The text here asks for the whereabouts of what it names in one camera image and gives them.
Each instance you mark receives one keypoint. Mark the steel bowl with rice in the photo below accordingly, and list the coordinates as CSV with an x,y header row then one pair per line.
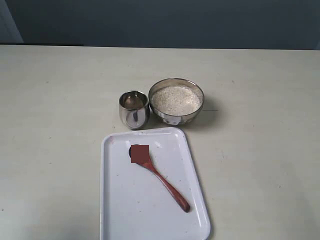
x,y
176,101

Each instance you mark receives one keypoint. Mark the dark red wooden spoon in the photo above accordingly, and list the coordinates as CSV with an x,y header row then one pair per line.
x,y
140,155

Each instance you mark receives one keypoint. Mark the small steel cup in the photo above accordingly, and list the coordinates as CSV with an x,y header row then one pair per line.
x,y
134,109

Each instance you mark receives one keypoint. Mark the white plastic tray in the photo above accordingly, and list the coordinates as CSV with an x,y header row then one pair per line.
x,y
134,204

